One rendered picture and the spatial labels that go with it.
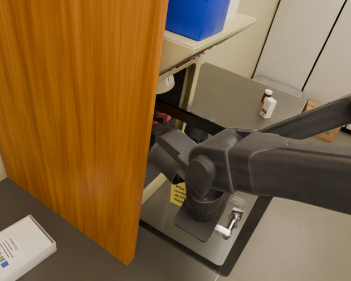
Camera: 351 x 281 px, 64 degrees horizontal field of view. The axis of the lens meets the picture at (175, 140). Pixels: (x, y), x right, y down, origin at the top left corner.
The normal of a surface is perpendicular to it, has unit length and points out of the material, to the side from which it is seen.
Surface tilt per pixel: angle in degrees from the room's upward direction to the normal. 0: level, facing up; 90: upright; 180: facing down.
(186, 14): 90
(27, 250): 0
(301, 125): 71
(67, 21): 90
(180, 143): 3
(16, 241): 0
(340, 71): 90
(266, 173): 84
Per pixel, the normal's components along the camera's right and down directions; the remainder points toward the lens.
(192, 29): -0.52, 0.46
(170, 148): -0.71, 0.39
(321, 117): -0.45, 0.17
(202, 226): -0.05, -0.50
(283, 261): 0.16, -0.78
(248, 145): -0.21, -0.92
